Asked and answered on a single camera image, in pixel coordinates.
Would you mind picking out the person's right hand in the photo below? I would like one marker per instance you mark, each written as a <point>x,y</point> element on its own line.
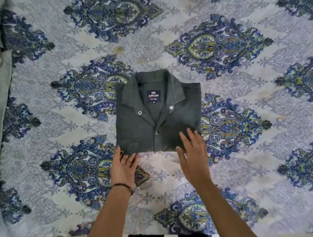
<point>195,161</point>

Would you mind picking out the person's left hand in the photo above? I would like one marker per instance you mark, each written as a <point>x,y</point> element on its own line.
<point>123,173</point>

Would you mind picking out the person's right middle finger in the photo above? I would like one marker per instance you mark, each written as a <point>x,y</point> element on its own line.
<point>191,136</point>

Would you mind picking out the person's right thumb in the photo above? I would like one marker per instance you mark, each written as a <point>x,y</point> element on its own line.
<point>181,156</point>

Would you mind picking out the person's left thumb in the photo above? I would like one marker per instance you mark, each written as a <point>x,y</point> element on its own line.
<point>117,153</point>

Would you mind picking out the dark green shirt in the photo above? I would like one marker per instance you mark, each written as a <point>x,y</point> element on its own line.
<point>146,131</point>

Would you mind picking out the person's right forearm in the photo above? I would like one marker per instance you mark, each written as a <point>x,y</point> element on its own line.
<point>220,212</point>

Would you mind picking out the person's left forearm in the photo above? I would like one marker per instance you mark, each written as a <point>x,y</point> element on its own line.
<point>112,214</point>

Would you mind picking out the blue floral patterned bedsheet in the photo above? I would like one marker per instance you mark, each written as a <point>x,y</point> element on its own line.
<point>244,171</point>

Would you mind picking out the grey cloth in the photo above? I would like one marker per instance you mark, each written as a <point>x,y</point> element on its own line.
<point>5,92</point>

